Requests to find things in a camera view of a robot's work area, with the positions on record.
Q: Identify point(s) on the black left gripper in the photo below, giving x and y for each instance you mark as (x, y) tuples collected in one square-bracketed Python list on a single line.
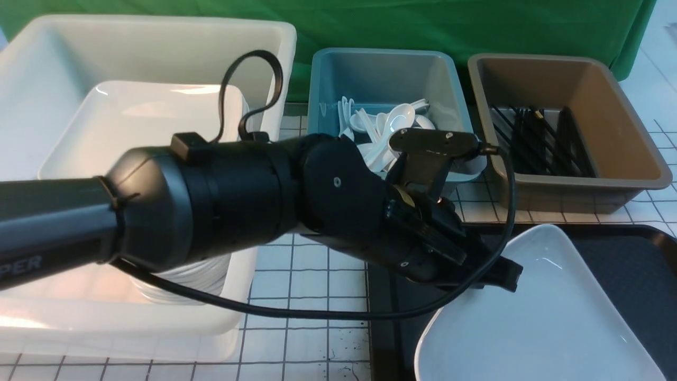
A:
[(426, 243)]

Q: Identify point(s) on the white square rice plate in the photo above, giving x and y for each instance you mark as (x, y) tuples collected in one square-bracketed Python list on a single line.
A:
[(558, 325)]

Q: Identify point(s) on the white soup spoon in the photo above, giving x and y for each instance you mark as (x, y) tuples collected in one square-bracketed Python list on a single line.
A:
[(401, 117)]

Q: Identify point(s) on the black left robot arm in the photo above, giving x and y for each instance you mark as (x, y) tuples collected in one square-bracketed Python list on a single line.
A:
[(160, 208)]

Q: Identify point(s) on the bundle of black chopsticks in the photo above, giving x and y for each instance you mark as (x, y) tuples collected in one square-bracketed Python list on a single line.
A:
[(543, 142)]

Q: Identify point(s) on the black serving tray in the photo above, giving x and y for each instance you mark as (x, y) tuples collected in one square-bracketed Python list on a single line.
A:
[(634, 265)]

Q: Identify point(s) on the brown plastic bin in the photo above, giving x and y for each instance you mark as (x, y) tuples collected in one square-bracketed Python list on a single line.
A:
[(627, 159)]

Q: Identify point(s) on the pile of white spoons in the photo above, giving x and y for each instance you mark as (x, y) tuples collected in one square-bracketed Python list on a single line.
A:
[(365, 129)]

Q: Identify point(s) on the teal plastic bin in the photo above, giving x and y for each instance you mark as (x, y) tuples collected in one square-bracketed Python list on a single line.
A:
[(347, 80)]

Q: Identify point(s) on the green cloth backdrop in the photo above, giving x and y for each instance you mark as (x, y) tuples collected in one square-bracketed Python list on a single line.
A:
[(607, 31)]

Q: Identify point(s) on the stack of white bowls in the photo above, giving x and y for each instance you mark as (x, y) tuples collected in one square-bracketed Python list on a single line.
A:
[(205, 276)]

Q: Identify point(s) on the stack of white square plates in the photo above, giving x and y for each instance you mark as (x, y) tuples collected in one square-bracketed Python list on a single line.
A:
[(118, 115)]

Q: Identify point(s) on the large white plastic bin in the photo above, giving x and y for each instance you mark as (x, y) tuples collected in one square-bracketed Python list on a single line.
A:
[(47, 71)]

